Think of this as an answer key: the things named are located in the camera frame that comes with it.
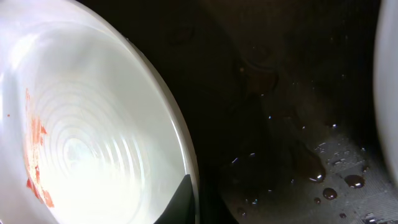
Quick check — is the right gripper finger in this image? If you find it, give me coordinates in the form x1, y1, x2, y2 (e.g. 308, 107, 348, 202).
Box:
154, 174, 195, 224

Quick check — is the brown serving tray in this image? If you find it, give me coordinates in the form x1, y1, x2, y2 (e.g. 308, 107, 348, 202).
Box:
85, 0, 397, 223

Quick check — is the white plate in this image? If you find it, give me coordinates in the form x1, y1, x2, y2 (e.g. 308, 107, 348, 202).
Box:
373, 0, 397, 184
1, 1, 200, 224

